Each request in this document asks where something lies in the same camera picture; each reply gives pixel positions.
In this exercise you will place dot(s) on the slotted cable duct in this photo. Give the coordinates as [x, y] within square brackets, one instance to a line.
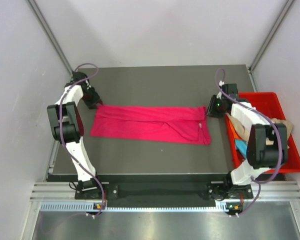
[93, 207]

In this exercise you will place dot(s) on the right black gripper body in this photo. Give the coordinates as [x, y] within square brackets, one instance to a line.
[215, 109]

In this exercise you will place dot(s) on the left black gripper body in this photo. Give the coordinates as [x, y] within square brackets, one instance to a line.
[92, 97]

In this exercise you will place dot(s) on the beige t shirt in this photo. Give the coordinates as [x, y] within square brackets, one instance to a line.
[245, 133]

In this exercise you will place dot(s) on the red plastic bin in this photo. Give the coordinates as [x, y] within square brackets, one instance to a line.
[274, 106]

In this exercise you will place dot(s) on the pink t shirt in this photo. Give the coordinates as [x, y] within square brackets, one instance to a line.
[170, 124]

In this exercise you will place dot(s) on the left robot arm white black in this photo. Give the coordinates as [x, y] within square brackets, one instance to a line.
[67, 128]

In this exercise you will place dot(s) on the orange t shirt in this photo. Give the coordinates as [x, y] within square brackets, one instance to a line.
[235, 134]

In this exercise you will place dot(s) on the aluminium frame rail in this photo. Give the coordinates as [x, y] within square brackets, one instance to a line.
[61, 191]

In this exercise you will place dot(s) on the blue t shirt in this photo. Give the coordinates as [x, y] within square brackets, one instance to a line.
[241, 146]

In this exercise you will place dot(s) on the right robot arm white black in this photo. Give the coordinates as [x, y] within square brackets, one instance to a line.
[266, 145]

